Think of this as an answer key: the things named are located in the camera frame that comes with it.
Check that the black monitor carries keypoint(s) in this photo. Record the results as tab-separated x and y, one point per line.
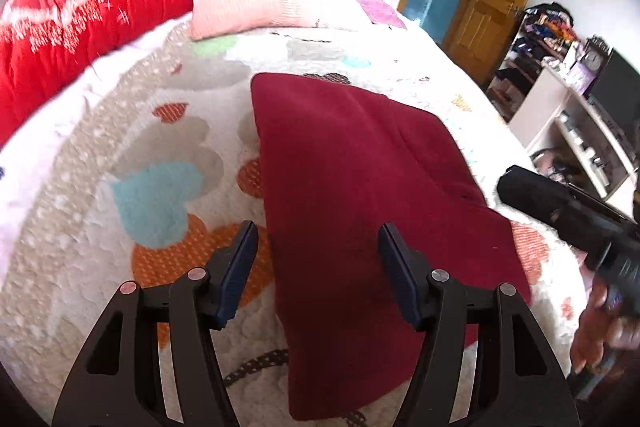
620	92

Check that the dark red garment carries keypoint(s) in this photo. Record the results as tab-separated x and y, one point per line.
350	167

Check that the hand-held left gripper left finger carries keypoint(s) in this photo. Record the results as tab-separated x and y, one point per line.
234	279

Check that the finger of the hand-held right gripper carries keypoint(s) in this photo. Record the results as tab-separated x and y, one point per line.
530	194

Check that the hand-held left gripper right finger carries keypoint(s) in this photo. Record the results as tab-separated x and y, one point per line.
400	279

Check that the heart print blanket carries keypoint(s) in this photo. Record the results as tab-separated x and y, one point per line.
165	147

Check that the white shelf unit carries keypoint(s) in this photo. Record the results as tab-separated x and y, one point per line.
550	107

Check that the pale pink bed sheet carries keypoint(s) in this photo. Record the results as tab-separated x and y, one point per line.
30	157

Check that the person's right hand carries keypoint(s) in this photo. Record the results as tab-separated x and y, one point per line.
592	332

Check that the red floral quilt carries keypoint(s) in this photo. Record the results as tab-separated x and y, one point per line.
75	32

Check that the wooden door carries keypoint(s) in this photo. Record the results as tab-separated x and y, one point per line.
495	2

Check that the cluttered clothes rack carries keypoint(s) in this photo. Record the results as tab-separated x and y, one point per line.
530	52

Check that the round clock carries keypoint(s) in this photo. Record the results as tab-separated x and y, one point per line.
592	61

